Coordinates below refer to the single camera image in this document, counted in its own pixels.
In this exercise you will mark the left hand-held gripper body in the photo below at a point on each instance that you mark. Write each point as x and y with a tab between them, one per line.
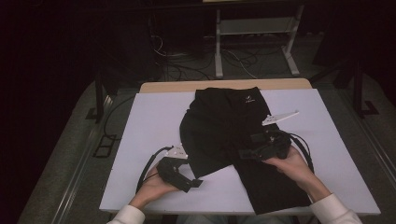
171	174

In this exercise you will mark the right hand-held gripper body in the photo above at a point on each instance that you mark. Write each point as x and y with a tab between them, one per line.
278	146

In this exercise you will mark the black pants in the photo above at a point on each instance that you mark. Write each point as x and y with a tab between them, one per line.
218	130

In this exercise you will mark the person's left hand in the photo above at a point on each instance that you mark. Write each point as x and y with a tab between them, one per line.
151	189

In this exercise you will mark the person's right hand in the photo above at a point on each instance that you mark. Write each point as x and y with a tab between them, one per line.
295	169

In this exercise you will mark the white board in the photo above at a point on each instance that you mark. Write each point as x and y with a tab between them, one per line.
155	124

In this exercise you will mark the wooden table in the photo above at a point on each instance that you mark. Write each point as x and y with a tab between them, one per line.
168	87

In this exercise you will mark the black metal stand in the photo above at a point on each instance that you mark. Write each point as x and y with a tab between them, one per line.
99	96
358	90

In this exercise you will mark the white metal stand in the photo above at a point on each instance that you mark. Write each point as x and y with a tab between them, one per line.
255	26

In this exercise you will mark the black floor bracket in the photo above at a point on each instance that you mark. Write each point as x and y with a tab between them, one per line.
105	145

